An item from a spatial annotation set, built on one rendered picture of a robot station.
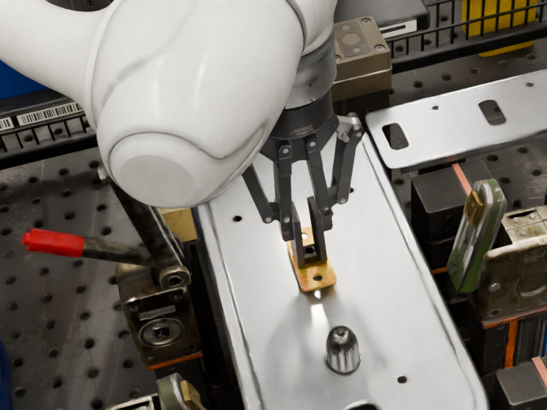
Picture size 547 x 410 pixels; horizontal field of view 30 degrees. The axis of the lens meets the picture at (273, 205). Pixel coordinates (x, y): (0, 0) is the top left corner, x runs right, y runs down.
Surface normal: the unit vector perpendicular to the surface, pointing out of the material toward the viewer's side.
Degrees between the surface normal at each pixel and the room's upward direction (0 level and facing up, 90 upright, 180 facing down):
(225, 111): 52
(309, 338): 0
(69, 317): 0
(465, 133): 0
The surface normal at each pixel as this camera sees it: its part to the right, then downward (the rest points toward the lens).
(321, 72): 0.70, 0.47
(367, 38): -0.11, -0.67
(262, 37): 0.64, -0.32
